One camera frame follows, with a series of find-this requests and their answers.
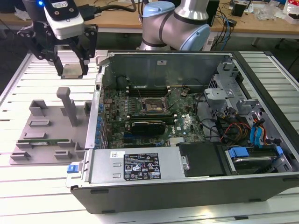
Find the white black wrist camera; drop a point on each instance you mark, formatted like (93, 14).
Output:
(63, 21)

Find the black graphics card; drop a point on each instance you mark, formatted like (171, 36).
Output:
(147, 128)

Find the black RAM slot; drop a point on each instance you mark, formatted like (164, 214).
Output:
(149, 94)
(149, 118)
(149, 90)
(149, 114)
(149, 87)
(170, 121)

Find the black cylindrical part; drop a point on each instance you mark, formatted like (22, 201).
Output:
(121, 82)

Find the grey metal drive cage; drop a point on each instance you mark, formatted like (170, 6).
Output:
(219, 93)

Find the green RAM stick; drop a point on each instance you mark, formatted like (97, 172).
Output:
(46, 140)

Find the small black box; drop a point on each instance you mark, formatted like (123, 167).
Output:
(237, 9)

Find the green motherboard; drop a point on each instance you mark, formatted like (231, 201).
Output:
(187, 126)

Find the wooden desk white frame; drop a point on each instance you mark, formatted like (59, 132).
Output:
(112, 23)

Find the grey power supply unit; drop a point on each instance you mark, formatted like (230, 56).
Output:
(105, 165)

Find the black plastic cover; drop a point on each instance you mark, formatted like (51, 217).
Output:
(201, 158)

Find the clear plastic bags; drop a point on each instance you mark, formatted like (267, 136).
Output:
(268, 11)

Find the silver coin battery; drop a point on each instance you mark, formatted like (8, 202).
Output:
(184, 93)

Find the white red package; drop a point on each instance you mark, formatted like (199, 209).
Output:
(292, 11)

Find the silver square CPU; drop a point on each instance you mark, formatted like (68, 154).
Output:
(71, 71)

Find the open black PC case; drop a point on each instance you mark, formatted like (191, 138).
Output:
(163, 198)

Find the black computer tower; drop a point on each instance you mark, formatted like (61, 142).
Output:
(215, 11)

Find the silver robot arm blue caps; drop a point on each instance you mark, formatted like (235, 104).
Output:
(163, 23)

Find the black power adapter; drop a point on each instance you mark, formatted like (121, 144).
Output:
(232, 22)

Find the blue case latch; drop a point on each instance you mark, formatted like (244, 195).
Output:
(72, 168)

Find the hard disk in blue carrier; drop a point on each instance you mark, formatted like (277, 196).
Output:
(238, 152)

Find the CPU socket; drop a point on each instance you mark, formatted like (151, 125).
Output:
(154, 107)

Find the large black box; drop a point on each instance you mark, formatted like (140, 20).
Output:
(9, 5)

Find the silver finned heatsink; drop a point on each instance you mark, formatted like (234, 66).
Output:
(176, 141)

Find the white crumpled bag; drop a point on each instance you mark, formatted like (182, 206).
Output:
(21, 12)

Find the grey parts rack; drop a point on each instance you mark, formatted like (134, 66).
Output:
(51, 130)

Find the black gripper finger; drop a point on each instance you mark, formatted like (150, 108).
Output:
(39, 46)
(87, 44)

